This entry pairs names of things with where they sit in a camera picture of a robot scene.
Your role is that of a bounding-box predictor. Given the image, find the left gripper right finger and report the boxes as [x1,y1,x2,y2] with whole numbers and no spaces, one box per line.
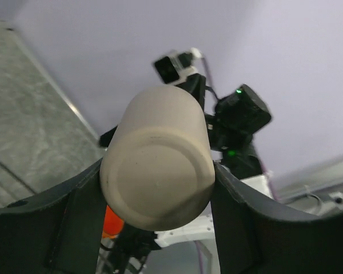
[210,164,343,274]

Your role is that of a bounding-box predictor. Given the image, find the aluminium rail frame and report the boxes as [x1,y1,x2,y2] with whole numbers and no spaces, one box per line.
[271,156,343,215]

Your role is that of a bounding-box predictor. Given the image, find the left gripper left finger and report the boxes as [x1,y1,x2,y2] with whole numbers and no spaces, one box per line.
[0,160,106,273]

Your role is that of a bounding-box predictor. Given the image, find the orange transparent mug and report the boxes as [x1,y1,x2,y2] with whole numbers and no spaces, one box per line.
[102,206,124,239]

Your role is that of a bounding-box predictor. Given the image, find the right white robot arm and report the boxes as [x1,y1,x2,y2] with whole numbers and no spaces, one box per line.
[155,84,273,248]

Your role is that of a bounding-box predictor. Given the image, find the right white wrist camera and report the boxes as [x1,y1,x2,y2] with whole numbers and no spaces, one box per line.
[153,47,204,85]

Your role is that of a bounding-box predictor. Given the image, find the beige plastic cup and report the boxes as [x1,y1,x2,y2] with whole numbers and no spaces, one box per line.
[99,85,215,231]

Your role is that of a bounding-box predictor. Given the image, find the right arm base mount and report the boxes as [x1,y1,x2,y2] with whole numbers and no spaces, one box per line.
[96,224,161,273]

